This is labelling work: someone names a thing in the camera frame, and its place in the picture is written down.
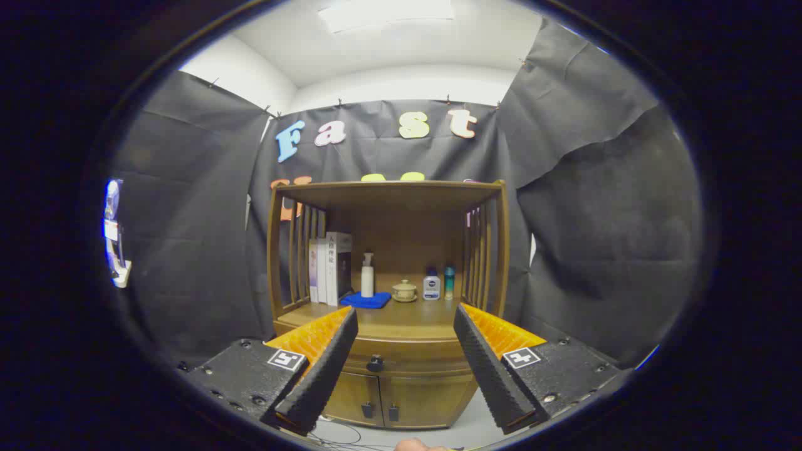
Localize brown wooden cabinet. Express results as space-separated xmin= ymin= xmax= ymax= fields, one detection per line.
xmin=266 ymin=180 xmax=509 ymax=430

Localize white book with dark cover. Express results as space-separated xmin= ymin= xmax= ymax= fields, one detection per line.
xmin=325 ymin=232 xmax=353 ymax=306

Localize brown wooden drawer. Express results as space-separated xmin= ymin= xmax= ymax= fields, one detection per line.
xmin=335 ymin=338 xmax=477 ymax=376

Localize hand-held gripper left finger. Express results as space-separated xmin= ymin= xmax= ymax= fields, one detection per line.
xmin=179 ymin=306 xmax=360 ymax=437

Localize wooden countertop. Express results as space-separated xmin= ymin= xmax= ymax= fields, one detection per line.
xmin=276 ymin=299 xmax=496 ymax=344

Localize plain white book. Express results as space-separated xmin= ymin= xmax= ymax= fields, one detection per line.
xmin=316 ymin=238 xmax=328 ymax=305

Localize thin black floor cables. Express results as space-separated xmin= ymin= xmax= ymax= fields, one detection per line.
xmin=310 ymin=417 xmax=402 ymax=451

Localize wooden cabinet door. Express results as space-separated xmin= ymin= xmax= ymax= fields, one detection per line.
xmin=323 ymin=371 xmax=384 ymax=428
xmin=379 ymin=374 xmax=478 ymax=430

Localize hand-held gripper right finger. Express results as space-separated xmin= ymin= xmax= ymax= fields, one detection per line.
xmin=452 ymin=303 xmax=627 ymax=436

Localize black backdrop cloth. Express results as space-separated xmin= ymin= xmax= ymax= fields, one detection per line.
xmin=110 ymin=19 xmax=702 ymax=370

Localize folded blue cloth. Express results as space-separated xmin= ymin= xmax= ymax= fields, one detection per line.
xmin=340 ymin=291 xmax=392 ymax=309

